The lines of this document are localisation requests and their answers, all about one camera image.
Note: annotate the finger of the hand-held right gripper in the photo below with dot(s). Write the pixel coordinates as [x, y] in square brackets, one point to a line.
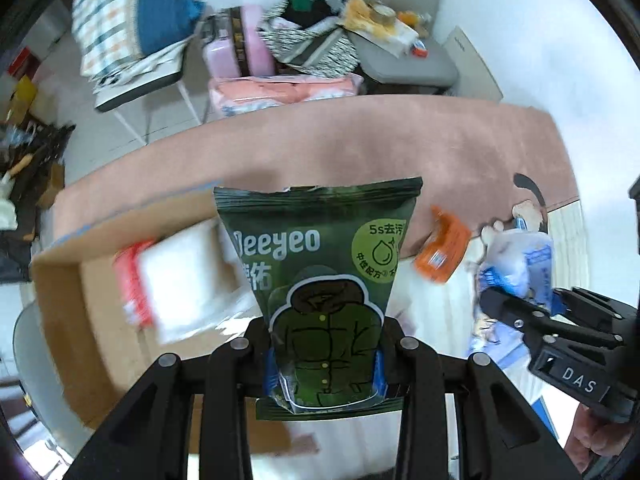
[515, 310]
[590, 310]

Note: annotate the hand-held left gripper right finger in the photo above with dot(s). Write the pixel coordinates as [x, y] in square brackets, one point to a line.
[381, 377]

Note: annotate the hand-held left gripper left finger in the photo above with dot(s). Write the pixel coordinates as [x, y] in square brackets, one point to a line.
[270, 380]

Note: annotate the blue and white packet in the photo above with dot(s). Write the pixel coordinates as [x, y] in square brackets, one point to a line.
[515, 265]

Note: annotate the orange packet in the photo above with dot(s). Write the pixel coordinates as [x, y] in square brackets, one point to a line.
[442, 250]

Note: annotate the green wet wipes packet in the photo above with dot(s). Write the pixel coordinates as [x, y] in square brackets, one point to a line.
[320, 280]

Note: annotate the white and red packet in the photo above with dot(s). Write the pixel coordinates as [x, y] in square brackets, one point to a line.
[195, 280]

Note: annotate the cardboard box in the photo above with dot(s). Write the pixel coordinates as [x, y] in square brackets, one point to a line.
[75, 320]

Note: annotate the pink soft pack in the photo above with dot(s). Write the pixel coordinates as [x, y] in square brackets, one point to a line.
[285, 92]

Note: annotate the person's right hand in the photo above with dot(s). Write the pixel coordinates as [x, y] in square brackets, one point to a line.
[595, 435]

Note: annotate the grey round stool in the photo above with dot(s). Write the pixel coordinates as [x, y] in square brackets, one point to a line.
[40, 385]

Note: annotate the pink rug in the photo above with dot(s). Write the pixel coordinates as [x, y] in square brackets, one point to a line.
[350, 140]

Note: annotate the white board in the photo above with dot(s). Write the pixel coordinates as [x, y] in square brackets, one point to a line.
[475, 65]

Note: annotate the grey chair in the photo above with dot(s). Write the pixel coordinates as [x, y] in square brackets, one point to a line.
[410, 60]

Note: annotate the white folding chair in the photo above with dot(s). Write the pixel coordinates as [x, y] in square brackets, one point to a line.
[145, 85]

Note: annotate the dark clutter pile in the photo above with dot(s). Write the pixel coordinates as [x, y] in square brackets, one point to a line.
[30, 160]

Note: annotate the yellow plastic bag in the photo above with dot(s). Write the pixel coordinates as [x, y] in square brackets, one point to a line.
[367, 15]

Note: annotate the pink suitcase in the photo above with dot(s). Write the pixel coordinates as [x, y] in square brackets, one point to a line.
[235, 45]

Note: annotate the black and white patterned bag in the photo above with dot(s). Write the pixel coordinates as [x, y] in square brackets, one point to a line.
[310, 40]

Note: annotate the blue cushion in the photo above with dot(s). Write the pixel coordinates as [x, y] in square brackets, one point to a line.
[162, 7]

